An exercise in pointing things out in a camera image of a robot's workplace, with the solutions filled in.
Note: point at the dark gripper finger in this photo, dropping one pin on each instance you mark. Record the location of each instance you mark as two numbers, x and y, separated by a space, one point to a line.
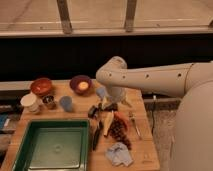
93 112
112 107

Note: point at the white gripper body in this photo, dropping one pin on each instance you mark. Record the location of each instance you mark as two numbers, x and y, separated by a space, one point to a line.
116 94

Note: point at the black brush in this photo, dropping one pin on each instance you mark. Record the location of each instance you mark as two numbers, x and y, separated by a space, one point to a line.
96 135

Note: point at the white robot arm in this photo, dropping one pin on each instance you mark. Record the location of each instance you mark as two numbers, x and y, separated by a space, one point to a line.
192 148

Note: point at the blue plastic cup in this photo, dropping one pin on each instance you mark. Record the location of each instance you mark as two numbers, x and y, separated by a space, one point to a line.
66 103

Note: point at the small metal cup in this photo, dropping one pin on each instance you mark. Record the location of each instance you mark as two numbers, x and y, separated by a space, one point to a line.
49 102

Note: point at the white paper cup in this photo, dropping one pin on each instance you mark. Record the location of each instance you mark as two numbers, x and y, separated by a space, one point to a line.
30 102

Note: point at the red pepper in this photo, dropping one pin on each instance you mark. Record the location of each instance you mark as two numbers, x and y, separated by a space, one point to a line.
121 117

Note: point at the banana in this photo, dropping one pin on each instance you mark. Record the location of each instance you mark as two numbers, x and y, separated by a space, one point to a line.
107 122

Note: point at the blue sponge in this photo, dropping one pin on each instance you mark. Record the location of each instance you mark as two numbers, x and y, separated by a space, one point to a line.
101 92

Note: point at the metal fork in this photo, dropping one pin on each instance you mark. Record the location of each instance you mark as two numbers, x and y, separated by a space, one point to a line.
132 118

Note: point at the dark red grapes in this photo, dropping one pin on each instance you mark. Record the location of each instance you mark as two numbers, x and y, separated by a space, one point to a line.
117 132

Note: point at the purple bowl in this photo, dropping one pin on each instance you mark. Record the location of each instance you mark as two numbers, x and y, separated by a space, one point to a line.
80 84

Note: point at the crumpled blue cloth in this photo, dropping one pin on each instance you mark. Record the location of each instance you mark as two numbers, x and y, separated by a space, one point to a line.
119 154

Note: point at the green plastic tray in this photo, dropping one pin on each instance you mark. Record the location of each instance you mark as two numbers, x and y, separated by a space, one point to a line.
54 145

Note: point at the red bowl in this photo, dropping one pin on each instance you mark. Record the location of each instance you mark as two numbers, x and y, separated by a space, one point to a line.
41 86

